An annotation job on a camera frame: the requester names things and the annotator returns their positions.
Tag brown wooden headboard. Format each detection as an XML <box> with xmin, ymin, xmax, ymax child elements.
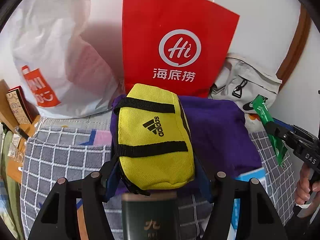
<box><xmin>276</xmin><ymin>3</ymin><xmax>311</xmax><ymax>91</ymax></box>

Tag blue tissue pack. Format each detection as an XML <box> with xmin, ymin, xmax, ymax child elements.
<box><xmin>227</xmin><ymin>167</ymin><xmax>267</xmax><ymax>239</ymax></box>

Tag yellow adidas pouch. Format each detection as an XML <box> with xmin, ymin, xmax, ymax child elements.
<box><xmin>112</xmin><ymin>83</ymin><xmax>195</xmax><ymax>196</ymax></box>

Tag red Haidilao paper bag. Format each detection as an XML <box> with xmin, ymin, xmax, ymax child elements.
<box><xmin>122</xmin><ymin>0</ymin><xmax>239</xmax><ymax>98</ymax></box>

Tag green snack packet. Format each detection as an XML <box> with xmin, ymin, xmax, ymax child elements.
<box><xmin>252</xmin><ymin>95</ymin><xmax>287</xmax><ymax>166</ymax></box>

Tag wooden bedside furniture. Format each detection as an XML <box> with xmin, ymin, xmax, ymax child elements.
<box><xmin>1</xmin><ymin>79</ymin><xmax>40</xmax><ymax>184</ymax></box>

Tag right hand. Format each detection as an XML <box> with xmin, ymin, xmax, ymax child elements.
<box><xmin>295</xmin><ymin>163</ymin><xmax>319</xmax><ymax>212</ymax></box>

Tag purple towel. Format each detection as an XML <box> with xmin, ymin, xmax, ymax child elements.
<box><xmin>111</xmin><ymin>95</ymin><xmax>261</xmax><ymax>189</ymax></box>

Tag white Miniso plastic bag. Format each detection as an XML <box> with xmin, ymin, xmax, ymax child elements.
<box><xmin>9</xmin><ymin>0</ymin><xmax>122</xmax><ymax>119</ymax></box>

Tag grey checked star bedsheet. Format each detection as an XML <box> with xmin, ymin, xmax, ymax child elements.
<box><xmin>20</xmin><ymin>121</ymin><xmax>295</xmax><ymax>239</ymax></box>

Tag brown patterned book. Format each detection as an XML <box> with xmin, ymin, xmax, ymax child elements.
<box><xmin>5</xmin><ymin>86</ymin><xmax>37</xmax><ymax>125</ymax></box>

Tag grey Nike bag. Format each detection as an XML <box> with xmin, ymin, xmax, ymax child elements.
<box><xmin>209</xmin><ymin>53</ymin><xmax>282</xmax><ymax>133</ymax></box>

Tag dark green tin box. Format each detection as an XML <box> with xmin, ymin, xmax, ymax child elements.
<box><xmin>121</xmin><ymin>191</ymin><xmax>181</xmax><ymax>240</ymax></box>

